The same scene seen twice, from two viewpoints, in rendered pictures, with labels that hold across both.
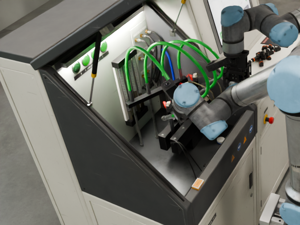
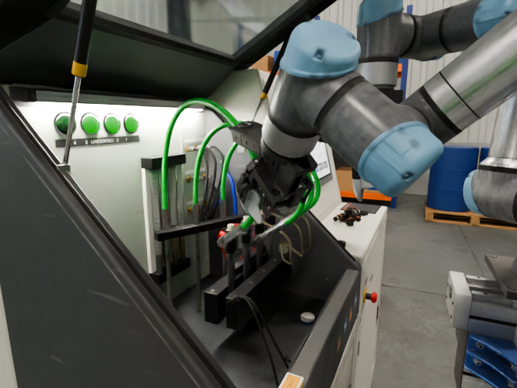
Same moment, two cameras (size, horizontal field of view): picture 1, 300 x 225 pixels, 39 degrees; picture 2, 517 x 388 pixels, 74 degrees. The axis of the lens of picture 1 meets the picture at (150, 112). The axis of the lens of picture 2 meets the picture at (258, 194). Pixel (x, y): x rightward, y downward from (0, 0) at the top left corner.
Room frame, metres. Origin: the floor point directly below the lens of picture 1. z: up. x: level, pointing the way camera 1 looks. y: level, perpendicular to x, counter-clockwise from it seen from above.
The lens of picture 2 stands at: (0.72, 0.03, 1.39)
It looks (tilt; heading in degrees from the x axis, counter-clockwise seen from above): 12 degrees down; 347
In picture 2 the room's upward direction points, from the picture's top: straight up
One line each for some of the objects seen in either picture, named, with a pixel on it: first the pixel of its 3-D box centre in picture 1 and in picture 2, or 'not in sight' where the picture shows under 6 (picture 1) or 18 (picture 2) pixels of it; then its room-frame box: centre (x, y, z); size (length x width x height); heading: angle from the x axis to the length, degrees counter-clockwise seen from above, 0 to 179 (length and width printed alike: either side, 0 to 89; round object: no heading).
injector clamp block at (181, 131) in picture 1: (187, 128); (253, 292); (1.60, -0.16, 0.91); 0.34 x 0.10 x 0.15; 141
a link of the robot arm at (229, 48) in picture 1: (233, 44); (375, 78); (1.32, -0.33, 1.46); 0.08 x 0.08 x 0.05
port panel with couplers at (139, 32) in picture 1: (145, 53); (198, 176); (1.86, -0.03, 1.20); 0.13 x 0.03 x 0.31; 141
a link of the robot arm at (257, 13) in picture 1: (261, 18); (426, 36); (1.32, -0.43, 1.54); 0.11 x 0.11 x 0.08; 11
